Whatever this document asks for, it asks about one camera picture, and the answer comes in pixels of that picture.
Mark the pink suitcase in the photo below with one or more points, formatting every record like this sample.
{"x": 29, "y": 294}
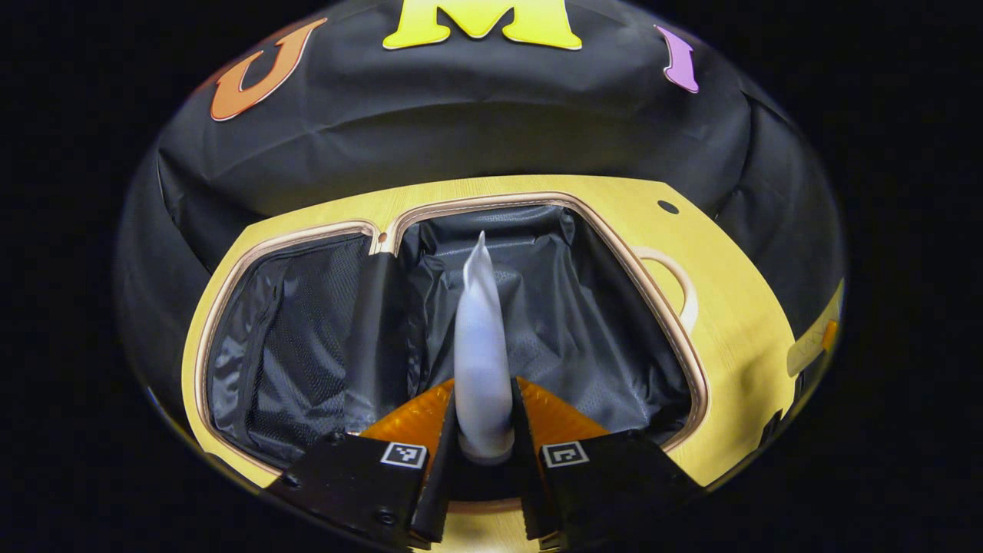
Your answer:
{"x": 307, "y": 346}

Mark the white squeeze tube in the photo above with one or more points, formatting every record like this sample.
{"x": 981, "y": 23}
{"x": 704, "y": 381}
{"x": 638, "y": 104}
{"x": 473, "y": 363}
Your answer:
{"x": 482, "y": 346}

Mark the black backdrop cloth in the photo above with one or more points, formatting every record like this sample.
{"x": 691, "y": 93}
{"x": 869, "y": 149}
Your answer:
{"x": 461, "y": 115}

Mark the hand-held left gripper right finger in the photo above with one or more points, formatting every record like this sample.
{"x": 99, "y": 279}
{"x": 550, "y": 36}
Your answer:
{"x": 614, "y": 480}

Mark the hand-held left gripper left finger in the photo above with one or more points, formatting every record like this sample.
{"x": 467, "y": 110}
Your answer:
{"x": 353, "y": 484}

